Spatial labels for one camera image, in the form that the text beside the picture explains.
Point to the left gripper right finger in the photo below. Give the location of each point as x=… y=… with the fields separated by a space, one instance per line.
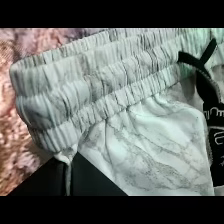
x=90 y=180

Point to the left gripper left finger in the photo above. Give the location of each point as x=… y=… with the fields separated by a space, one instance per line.
x=43 y=181

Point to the white marbled pants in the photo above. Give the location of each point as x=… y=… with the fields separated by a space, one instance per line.
x=133 y=110

